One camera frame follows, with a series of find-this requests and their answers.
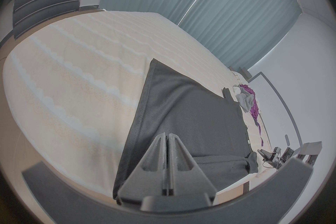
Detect black T-shirt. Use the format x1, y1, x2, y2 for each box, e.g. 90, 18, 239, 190
112, 58, 259, 201

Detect grey bedside table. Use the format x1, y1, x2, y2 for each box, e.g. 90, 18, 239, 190
228, 66, 252, 78

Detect purple satin garment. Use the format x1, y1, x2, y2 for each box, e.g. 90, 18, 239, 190
240, 84, 264, 147

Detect grey garment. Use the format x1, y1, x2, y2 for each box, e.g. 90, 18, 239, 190
235, 92, 254, 113

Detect white printed pillow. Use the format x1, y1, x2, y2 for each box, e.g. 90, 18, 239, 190
231, 71, 244, 87

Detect black chest of drawers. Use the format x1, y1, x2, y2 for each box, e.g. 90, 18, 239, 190
13, 0, 86, 40

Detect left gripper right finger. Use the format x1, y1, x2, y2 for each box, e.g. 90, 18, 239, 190
169, 134, 217, 204

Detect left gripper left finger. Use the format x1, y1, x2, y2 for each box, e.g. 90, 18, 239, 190
117, 133, 168, 205

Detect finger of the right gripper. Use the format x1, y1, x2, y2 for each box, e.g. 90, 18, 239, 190
257, 149, 273, 161

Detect bed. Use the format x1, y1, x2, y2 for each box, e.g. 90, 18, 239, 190
2, 9, 302, 202

